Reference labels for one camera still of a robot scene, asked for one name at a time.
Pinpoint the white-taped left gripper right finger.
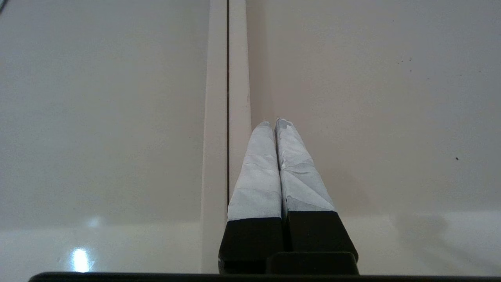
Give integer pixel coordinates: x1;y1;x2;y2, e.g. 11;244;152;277
275;118;359;264

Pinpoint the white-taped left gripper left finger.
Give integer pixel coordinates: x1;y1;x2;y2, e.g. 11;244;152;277
218;121;284;274

